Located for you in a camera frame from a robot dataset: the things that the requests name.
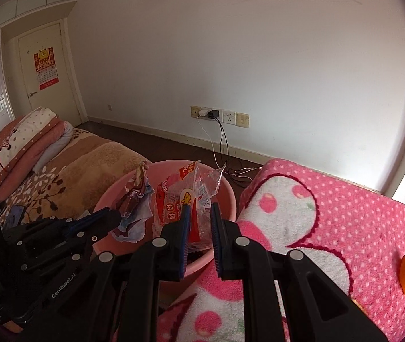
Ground black charger cable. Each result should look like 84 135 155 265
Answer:
214 118 256 188

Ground clear red-printed plastic wrapper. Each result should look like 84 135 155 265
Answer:
153 160 227 253

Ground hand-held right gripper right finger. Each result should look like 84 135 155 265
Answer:
210 202 388 342

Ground red wall calendar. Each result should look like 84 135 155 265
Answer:
33 47 60 91

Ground white dotted folded quilt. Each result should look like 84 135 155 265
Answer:
0 106 58 172

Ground pink plastic bucket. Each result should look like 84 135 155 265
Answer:
92 160 238 309

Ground pale grey folded quilt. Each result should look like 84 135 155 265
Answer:
31 121 75 173

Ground brown floral blanket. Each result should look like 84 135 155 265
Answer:
0 126 153 229

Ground white charger cable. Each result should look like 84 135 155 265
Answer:
198 117 264 179

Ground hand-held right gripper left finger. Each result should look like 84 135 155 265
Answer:
28 203 192 342

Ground pink polka-dot printed blanket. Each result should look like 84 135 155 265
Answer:
156 158 405 342

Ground pink folded quilt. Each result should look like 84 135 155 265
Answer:
0 120 67 195

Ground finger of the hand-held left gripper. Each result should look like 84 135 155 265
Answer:
28 209 122 236
21 223 118 275

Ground smartphone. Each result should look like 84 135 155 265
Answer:
2 205 27 230

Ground printed wrapper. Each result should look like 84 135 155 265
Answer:
109 162 154 243

